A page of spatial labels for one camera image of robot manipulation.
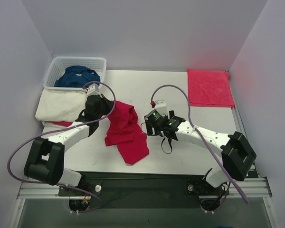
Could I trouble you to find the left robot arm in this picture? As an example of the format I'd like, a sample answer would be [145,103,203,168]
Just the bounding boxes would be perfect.
[24,95,114,196]

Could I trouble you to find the crimson red t-shirt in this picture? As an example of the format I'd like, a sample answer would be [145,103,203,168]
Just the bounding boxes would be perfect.
[104,101,149,165]

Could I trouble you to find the folded white t-shirt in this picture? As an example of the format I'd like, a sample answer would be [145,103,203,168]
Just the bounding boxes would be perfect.
[35,89,86,124]

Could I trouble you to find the blue t-shirt in basket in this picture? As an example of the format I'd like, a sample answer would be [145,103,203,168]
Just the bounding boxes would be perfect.
[54,66,100,88]

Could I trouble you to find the pink microfiber towel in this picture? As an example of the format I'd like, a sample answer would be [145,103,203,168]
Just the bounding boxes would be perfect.
[187,69,235,108]

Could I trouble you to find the folded red t-shirt under stack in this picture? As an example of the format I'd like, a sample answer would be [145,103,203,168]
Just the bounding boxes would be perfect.
[44,121,72,128]

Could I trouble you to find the aluminium mounting rail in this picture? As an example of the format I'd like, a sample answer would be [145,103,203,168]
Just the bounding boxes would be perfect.
[16,176,273,200]

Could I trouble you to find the white plastic laundry basket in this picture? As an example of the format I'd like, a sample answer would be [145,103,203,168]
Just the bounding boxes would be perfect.
[43,56,107,92]

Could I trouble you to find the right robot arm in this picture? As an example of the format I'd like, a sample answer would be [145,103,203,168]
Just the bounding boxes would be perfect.
[144,110,257,194]

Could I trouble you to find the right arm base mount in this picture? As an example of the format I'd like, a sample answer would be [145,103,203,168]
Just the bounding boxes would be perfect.
[186,180,228,198]

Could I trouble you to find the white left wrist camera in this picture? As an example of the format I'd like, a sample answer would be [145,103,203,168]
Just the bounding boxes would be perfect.
[83,83,100,97]

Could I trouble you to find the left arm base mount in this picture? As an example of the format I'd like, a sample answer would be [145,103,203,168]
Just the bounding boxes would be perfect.
[58,173,102,197]

